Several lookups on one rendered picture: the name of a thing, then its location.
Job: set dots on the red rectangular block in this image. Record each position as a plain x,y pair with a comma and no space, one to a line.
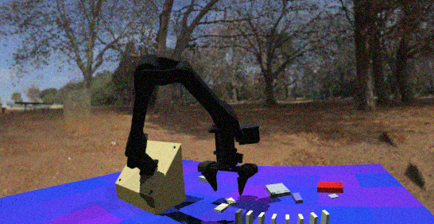
327,187

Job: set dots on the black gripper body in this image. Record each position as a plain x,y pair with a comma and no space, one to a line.
225,158

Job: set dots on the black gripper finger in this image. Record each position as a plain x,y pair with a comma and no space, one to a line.
211,178
241,184

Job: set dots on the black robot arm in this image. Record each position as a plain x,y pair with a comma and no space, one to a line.
153,70

